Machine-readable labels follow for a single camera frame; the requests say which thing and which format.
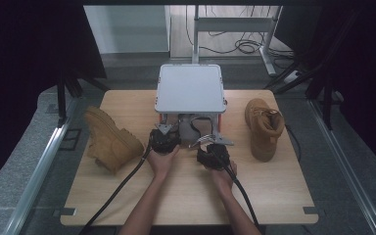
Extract grey two-tier shoe rack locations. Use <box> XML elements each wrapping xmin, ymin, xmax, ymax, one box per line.
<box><xmin>154</xmin><ymin>64</ymin><xmax>228</xmax><ymax>146</ymax></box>

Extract person's left hand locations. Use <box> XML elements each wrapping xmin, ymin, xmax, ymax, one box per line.
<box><xmin>146</xmin><ymin>145</ymin><xmax>180</xmax><ymax>180</ymax></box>

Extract white power strip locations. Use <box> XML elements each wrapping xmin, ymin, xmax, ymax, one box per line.
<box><xmin>283</xmin><ymin>70</ymin><xmax>302</xmax><ymax>84</ymax></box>

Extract black floor cables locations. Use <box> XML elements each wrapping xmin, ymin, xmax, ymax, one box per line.
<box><xmin>185</xmin><ymin>4</ymin><xmax>296</xmax><ymax>61</ymax></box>

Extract thin black cable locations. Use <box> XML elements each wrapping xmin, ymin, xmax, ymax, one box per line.
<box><xmin>285</xmin><ymin>125</ymin><xmax>303</xmax><ymax>163</ymax></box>

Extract tan suede boot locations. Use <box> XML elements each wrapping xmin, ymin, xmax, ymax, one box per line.
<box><xmin>83</xmin><ymin>105</ymin><xmax>145</xmax><ymax>175</ymax></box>
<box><xmin>244</xmin><ymin>97</ymin><xmax>287</xmax><ymax>164</ymax></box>

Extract right hand-held gripper cable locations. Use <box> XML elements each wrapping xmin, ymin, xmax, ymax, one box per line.
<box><xmin>219</xmin><ymin>160</ymin><xmax>261</xmax><ymax>229</ymax></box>

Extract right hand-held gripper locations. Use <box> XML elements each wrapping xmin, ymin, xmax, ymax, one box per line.
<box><xmin>196</xmin><ymin>135</ymin><xmax>234</xmax><ymax>170</ymax></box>

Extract metal rail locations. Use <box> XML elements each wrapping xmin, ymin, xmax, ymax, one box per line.
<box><xmin>1</xmin><ymin>97</ymin><xmax>79</xmax><ymax>235</ymax></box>
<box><xmin>307</xmin><ymin>99</ymin><xmax>376</xmax><ymax>235</ymax></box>

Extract left hand-held gripper cable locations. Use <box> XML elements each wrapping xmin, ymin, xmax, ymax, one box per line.
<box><xmin>77</xmin><ymin>145</ymin><xmax>153</xmax><ymax>235</ymax></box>

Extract person's right hand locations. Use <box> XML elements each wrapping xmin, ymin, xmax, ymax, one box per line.
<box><xmin>204</xmin><ymin>160</ymin><xmax>238</xmax><ymax>194</ymax></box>

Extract black metal stand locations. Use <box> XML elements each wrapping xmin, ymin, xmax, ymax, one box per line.
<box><xmin>57</xmin><ymin>65</ymin><xmax>111</xmax><ymax>127</ymax></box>
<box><xmin>263</xmin><ymin>58</ymin><xmax>345</xmax><ymax>131</ymax></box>

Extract white desk frame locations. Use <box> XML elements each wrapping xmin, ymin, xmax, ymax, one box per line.
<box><xmin>191</xmin><ymin>4</ymin><xmax>279</xmax><ymax>77</ymax></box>

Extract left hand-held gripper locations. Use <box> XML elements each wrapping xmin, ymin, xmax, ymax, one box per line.
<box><xmin>149</xmin><ymin>121</ymin><xmax>182</xmax><ymax>155</ymax></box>

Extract white panel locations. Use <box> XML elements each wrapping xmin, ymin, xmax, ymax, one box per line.
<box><xmin>83</xmin><ymin>4</ymin><xmax>171</xmax><ymax>55</ymax></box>

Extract dark curtain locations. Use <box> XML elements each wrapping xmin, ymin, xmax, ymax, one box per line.
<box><xmin>0</xmin><ymin>0</ymin><xmax>107</xmax><ymax>197</ymax></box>
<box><xmin>275</xmin><ymin>0</ymin><xmax>376</xmax><ymax>180</ymax></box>

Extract hand-held gripper cable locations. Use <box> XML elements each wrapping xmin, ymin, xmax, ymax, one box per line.
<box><xmin>77</xmin><ymin>145</ymin><xmax>153</xmax><ymax>235</ymax></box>
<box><xmin>219</xmin><ymin>160</ymin><xmax>261</xmax><ymax>229</ymax></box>

